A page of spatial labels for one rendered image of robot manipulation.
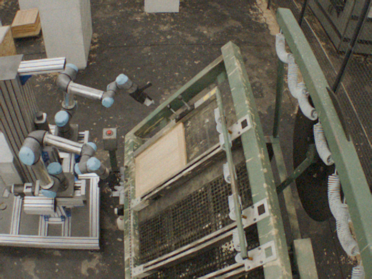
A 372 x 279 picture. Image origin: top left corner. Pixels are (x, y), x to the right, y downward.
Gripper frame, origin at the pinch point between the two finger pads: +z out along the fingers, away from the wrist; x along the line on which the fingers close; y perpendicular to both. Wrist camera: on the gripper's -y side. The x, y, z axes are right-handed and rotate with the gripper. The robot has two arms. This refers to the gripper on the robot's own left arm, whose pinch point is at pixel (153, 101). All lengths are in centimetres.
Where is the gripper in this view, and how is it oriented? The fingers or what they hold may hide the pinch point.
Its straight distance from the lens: 288.8
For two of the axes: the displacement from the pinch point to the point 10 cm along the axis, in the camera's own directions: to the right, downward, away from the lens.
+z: 6.0, 4.8, 6.4
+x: 5.5, 3.4, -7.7
